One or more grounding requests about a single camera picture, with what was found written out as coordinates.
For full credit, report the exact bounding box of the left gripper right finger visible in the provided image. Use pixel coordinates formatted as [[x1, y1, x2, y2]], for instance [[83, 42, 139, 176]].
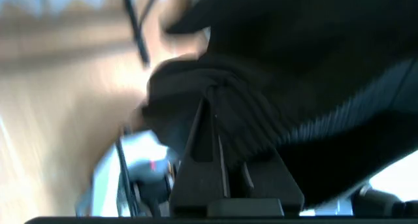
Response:
[[228, 148, 305, 217]]

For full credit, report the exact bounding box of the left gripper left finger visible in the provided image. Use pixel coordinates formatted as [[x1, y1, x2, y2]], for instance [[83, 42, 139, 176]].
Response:
[[169, 98, 230, 217]]

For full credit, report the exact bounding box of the black knit garment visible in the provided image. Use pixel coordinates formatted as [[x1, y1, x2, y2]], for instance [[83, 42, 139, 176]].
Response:
[[142, 0, 418, 207]]

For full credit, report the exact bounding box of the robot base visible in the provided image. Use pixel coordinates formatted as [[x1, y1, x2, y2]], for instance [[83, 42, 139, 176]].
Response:
[[75, 128, 418, 217]]

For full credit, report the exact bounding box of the black clothes rack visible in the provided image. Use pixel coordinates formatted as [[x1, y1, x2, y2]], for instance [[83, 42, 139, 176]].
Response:
[[122, 0, 164, 67]]

